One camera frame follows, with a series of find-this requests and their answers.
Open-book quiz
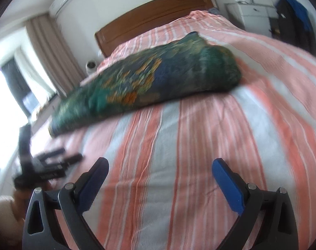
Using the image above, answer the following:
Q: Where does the beige curtain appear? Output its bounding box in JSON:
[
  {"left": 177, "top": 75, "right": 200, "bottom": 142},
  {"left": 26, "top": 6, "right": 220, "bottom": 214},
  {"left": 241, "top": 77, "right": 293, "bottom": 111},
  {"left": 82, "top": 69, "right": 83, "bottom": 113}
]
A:
[{"left": 25, "top": 14, "right": 82, "bottom": 98}]

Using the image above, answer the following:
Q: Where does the pink striped bed sheet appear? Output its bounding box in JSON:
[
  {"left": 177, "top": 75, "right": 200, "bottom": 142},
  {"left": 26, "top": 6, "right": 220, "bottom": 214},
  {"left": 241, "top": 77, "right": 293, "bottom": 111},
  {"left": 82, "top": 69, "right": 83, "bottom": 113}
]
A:
[{"left": 28, "top": 10, "right": 316, "bottom": 250}]

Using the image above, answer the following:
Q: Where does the blue garment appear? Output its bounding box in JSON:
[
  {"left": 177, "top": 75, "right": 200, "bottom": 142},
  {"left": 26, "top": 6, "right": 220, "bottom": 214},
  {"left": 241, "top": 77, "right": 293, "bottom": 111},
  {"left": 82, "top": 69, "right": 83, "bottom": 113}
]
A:
[{"left": 287, "top": 0, "right": 314, "bottom": 32}]

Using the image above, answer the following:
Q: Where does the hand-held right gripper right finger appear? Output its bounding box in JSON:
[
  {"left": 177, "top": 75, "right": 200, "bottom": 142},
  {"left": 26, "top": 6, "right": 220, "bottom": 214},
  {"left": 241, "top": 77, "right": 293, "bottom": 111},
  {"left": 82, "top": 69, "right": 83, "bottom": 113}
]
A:
[{"left": 211, "top": 158, "right": 299, "bottom": 250}]

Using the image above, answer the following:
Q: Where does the window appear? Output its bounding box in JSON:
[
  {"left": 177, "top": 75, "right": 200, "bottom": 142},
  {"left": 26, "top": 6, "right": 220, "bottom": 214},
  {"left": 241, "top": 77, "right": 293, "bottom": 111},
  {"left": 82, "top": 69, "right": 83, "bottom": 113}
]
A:
[{"left": 0, "top": 55, "right": 58, "bottom": 170}]

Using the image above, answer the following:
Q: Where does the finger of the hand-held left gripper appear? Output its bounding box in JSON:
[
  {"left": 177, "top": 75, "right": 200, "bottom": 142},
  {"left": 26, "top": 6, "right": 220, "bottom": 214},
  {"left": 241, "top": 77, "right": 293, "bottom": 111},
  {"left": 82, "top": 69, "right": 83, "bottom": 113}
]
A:
[
  {"left": 60, "top": 154, "right": 83, "bottom": 165},
  {"left": 34, "top": 148, "right": 66, "bottom": 162}
]

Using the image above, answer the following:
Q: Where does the black coat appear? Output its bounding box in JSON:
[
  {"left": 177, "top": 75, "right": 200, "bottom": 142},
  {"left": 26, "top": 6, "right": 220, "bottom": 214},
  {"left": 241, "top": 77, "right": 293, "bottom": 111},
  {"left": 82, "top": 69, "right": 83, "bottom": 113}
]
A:
[{"left": 269, "top": 0, "right": 316, "bottom": 57}]

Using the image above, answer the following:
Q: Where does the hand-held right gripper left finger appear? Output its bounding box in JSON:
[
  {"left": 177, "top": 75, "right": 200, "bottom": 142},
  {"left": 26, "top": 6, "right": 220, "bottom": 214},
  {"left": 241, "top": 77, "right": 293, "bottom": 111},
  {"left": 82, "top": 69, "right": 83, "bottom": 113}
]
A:
[{"left": 22, "top": 157, "right": 109, "bottom": 250}]

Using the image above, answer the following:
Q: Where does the small white cup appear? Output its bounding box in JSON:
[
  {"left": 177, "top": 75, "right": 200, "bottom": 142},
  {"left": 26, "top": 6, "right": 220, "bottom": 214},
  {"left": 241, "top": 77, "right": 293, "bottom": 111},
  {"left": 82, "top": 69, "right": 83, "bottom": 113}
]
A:
[{"left": 86, "top": 60, "right": 97, "bottom": 75}]

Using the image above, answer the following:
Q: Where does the white cabinet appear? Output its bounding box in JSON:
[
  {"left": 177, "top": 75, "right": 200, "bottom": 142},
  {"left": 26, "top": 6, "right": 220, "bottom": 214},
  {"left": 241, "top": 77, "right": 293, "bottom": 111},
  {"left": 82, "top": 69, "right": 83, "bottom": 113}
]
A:
[{"left": 224, "top": 0, "right": 279, "bottom": 38}]

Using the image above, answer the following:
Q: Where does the wooden headboard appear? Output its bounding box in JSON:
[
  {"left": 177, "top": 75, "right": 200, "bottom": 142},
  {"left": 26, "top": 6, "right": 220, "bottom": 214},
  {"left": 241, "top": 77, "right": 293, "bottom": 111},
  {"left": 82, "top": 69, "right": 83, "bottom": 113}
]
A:
[{"left": 95, "top": 0, "right": 219, "bottom": 58}]

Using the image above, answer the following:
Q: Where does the green floral printed cloth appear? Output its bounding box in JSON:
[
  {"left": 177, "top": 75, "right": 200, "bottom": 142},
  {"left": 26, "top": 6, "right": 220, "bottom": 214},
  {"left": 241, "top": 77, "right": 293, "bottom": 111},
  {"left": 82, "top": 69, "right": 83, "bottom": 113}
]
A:
[{"left": 48, "top": 31, "right": 242, "bottom": 137}]

